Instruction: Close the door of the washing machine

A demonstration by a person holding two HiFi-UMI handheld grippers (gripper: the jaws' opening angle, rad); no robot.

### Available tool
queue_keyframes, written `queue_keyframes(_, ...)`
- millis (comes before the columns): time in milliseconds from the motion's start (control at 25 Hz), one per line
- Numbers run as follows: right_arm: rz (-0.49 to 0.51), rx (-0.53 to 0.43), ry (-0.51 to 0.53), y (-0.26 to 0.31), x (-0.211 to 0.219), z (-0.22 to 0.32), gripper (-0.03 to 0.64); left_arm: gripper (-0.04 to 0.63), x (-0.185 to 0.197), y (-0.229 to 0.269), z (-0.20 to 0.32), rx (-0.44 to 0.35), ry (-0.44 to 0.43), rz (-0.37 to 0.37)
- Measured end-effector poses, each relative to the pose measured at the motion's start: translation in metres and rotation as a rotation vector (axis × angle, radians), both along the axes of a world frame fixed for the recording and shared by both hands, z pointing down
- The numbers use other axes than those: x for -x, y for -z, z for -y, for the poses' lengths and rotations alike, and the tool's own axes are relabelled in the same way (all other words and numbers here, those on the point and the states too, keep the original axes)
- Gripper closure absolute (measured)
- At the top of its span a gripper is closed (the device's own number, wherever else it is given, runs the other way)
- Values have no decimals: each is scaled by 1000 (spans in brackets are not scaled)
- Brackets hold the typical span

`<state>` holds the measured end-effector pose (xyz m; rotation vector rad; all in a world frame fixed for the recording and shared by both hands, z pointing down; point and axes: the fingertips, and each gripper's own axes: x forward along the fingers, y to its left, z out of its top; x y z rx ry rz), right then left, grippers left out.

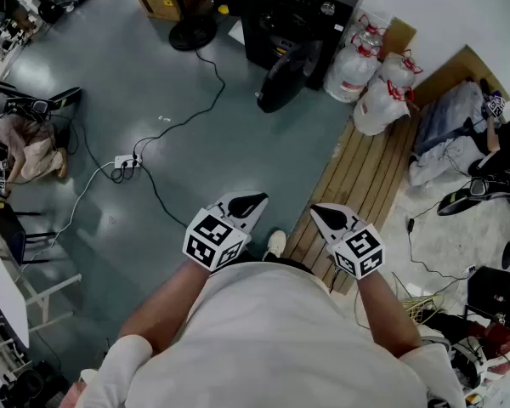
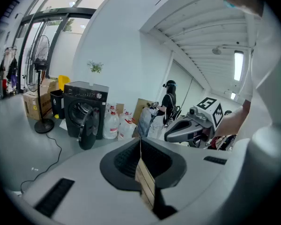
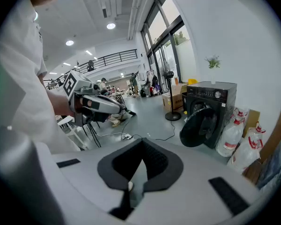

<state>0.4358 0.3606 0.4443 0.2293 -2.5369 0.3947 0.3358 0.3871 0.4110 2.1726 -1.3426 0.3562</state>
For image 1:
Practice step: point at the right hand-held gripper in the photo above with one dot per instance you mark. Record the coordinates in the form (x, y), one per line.
(346, 221)

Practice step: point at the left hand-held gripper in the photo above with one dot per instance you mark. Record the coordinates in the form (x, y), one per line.
(234, 200)

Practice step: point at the person's left forearm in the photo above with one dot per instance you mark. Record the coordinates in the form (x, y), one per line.
(166, 308)

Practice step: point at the person's right forearm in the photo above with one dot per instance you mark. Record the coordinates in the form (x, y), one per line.
(387, 313)

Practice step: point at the wooden slat platform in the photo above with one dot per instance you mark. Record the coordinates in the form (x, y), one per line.
(361, 172)

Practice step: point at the person's white right shoe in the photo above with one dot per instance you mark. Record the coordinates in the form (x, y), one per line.
(275, 242)

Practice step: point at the person's black trousers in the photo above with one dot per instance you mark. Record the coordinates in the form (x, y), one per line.
(289, 262)

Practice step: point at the white power strip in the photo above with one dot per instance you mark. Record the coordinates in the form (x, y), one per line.
(125, 160)

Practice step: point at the black backpack rig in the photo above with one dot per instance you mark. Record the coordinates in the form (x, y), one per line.
(59, 98)
(480, 191)

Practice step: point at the person's white shirt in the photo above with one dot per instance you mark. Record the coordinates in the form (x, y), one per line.
(272, 338)

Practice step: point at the blue plastic clothes bag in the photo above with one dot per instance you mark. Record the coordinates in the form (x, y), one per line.
(446, 121)

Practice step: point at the black box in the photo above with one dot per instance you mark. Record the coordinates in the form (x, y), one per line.
(497, 291)

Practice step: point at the white paper sheet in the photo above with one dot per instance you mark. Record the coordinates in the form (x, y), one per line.
(236, 32)

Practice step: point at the black floor fan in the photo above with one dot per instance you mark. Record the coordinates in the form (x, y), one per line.
(193, 32)

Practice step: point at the flat brown cardboard sheet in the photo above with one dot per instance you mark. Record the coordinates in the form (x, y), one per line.
(450, 72)

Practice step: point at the small yellow object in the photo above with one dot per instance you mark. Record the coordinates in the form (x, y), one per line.
(223, 9)

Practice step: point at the red bucket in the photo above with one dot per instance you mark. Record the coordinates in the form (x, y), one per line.
(501, 347)

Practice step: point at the black chair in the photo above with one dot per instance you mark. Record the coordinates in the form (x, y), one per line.
(19, 236)

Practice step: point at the white table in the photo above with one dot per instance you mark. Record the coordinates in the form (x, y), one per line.
(0, 279)

